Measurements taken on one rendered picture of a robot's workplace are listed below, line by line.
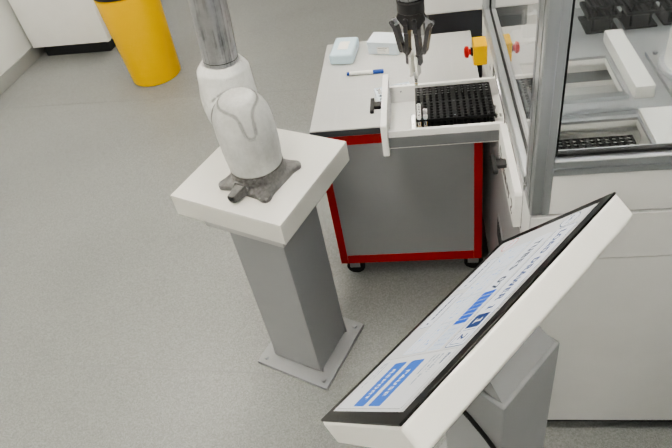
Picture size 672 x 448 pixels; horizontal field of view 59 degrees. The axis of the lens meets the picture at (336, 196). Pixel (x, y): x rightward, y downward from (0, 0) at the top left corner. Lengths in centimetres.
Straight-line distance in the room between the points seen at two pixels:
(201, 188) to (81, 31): 338
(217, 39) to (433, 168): 87
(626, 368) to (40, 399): 205
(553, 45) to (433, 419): 66
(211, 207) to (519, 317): 104
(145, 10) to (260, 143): 260
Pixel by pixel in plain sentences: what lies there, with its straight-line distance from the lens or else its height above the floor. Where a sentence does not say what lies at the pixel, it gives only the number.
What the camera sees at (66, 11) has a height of 36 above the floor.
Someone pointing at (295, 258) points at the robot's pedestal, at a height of 59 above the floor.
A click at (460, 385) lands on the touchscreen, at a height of 119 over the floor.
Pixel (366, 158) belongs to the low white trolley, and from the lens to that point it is 205.
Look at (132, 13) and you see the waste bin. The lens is 406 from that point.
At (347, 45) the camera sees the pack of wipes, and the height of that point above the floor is 81.
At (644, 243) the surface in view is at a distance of 147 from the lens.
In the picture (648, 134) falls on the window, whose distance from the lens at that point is 129.
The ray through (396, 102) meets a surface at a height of 84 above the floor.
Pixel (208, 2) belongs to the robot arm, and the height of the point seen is 131.
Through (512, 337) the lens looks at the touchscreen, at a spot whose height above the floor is 118.
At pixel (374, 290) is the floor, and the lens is 243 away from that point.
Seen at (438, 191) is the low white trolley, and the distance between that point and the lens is 215.
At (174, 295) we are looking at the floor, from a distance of 268.
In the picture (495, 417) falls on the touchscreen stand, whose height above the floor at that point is 98.
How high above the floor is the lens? 186
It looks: 40 degrees down
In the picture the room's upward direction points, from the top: 11 degrees counter-clockwise
